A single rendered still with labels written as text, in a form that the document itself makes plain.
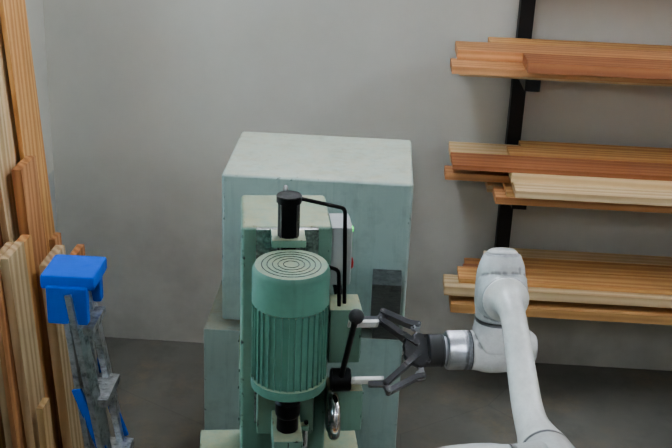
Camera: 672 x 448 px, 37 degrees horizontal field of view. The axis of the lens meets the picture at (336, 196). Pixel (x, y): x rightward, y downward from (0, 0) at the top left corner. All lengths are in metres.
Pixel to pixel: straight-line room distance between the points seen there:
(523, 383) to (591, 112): 2.66
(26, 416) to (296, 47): 1.90
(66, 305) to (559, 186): 2.05
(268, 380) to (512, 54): 2.15
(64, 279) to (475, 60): 1.89
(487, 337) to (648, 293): 2.23
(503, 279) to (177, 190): 2.73
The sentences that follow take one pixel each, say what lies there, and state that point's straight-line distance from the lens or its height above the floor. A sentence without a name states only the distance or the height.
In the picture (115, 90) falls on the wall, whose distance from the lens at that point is 4.66.
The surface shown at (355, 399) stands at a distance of 2.64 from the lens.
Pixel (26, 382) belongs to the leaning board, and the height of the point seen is 0.58.
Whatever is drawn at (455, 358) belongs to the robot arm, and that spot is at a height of 1.33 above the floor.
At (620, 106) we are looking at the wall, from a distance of 4.62.
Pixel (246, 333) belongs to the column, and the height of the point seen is 1.23.
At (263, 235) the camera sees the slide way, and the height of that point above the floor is 1.50.
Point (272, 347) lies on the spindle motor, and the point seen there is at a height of 1.33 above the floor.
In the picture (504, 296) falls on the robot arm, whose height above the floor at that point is 1.51.
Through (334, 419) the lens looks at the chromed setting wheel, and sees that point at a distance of 2.58.
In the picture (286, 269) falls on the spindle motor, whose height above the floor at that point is 1.51.
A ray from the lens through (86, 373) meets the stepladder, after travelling 3.17.
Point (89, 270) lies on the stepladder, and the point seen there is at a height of 1.16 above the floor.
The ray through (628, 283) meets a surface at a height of 0.63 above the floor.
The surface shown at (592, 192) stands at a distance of 4.15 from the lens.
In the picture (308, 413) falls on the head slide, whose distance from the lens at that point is 2.58.
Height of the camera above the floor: 2.46
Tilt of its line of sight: 21 degrees down
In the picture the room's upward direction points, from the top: 2 degrees clockwise
